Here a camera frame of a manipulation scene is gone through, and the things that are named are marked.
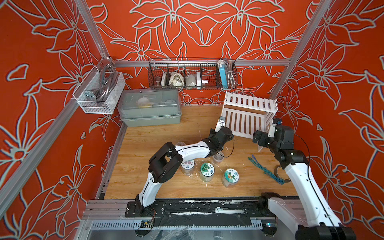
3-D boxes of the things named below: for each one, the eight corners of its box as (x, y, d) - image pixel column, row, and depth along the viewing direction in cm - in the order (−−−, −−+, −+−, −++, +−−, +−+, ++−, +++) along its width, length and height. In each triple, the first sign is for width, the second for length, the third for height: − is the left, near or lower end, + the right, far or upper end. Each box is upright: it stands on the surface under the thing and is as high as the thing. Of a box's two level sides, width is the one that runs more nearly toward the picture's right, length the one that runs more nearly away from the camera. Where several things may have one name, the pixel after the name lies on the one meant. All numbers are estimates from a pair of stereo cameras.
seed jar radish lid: (223, 187, 82) (225, 182, 75) (221, 174, 87) (223, 168, 80) (236, 187, 82) (240, 182, 75) (234, 174, 87) (237, 168, 80)
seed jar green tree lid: (200, 182, 83) (201, 177, 77) (199, 168, 89) (200, 162, 82) (213, 182, 83) (215, 177, 77) (212, 168, 89) (213, 162, 82)
